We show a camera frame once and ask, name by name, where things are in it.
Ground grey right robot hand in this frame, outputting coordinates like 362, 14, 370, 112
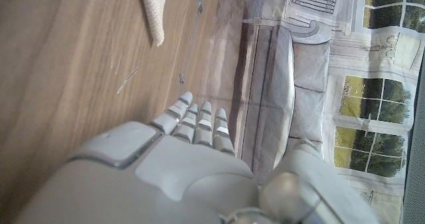
13, 90, 383, 224

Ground beige elastic arm wrap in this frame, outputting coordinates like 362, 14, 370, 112
139, 0, 171, 48

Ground printed living room backdrop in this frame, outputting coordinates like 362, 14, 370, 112
195, 0, 425, 224

